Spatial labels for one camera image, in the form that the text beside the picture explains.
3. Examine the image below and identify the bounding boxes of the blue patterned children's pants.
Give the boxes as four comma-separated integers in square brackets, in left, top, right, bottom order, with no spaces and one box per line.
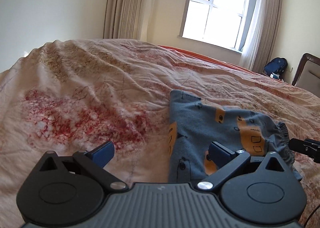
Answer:
[169,90,302,182]

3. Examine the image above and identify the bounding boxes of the pink floral bed quilt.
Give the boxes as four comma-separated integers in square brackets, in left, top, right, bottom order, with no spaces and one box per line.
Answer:
[1,39,319,227]

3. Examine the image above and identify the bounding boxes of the wooden padded headboard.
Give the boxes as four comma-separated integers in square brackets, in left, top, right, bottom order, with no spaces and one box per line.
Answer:
[292,53,319,97]

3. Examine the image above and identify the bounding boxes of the dark blue backpack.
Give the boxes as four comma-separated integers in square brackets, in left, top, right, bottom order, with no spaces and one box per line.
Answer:
[264,58,288,76]

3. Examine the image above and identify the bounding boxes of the orange bed sheet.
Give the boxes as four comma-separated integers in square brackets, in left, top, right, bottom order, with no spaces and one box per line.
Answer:
[159,45,254,74]

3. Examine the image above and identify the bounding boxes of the beige right curtain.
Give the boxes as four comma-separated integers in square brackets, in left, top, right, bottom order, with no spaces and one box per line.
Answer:
[239,0,282,73]

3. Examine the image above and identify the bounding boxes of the beige curtain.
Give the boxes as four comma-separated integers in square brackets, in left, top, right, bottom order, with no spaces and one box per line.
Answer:
[104,0,155,41]
[239,0,282,73]

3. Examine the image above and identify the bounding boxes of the bright window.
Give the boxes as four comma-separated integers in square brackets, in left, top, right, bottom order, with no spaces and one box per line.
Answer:
[180,0,257,52]

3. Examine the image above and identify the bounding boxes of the beige left curtain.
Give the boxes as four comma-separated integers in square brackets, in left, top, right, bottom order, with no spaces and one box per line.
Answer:
[104,0,155,41]

